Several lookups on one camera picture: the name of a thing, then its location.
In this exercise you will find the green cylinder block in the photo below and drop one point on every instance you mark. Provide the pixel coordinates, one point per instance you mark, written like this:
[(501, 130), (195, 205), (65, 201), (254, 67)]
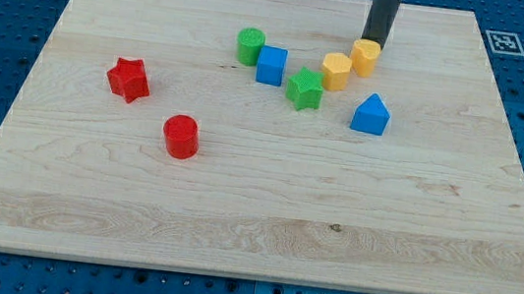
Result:
[(250, 42)]

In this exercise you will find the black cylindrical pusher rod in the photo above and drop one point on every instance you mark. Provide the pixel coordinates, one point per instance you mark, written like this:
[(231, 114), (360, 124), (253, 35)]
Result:
[(380, 20)]

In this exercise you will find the yellow hexagon block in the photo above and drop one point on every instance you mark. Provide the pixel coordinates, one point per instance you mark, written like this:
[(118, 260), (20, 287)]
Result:
[(336, 68)]

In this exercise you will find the red cylinder block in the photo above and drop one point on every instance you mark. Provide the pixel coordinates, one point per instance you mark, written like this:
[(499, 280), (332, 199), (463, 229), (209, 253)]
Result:
[(181, 136)]

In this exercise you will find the yellow heart block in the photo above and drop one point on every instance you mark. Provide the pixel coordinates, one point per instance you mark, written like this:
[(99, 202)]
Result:
[(364, 56)]

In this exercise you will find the blue cube block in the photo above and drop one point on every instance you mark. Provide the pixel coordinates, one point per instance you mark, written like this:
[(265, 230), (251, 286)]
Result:
[(271, 65)]

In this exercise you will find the blue triangle house block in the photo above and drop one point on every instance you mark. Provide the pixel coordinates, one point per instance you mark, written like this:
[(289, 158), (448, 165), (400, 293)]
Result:
[(371, 116)]

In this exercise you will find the light wooden board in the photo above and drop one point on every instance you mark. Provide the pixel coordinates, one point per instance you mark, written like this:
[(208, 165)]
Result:
[(435, 205)]

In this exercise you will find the green star block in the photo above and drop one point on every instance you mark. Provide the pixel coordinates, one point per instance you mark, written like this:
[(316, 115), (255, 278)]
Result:
[(305, 89)]

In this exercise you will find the white fiducial marker tag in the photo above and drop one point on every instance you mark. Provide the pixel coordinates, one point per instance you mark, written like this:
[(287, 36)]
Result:
[(504, 43)]

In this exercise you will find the red star block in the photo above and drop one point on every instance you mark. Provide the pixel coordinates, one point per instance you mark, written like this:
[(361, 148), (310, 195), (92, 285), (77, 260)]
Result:
[(128, 79)]

